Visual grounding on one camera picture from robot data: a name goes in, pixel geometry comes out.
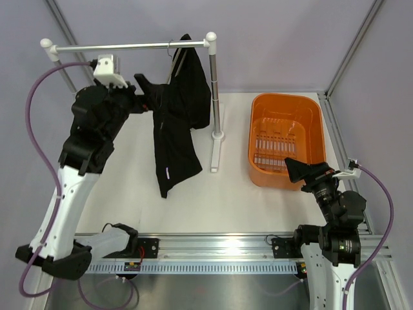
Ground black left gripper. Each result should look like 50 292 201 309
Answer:
95 74 163 142

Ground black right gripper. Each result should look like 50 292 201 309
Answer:
285 157 341 225

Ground black shorts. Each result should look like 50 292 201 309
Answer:
152 48 212 198

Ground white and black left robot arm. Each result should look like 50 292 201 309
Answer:
15 74 148 280

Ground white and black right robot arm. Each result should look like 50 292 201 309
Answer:
285 158 367 309

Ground orange plastic basket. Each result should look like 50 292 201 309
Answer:
248 93 327 191

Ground silver clothes rack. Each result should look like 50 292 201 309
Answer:
40 32 225 173

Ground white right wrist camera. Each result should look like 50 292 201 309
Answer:
332 158 361 180

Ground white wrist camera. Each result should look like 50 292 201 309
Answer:
93 54 128 88
332 158 361 180

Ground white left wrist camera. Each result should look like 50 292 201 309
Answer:
93 54 128 88

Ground aluminium mounting rail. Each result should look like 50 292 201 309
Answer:
41 234 393 261

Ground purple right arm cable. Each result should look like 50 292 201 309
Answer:
341 164 395 310

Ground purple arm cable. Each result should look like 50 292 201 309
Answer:
341 164 395 310
17 61 97 297

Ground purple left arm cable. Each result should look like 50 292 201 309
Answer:
17 61 97 297

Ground white slotted cable duct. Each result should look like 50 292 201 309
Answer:
86 261 297 274

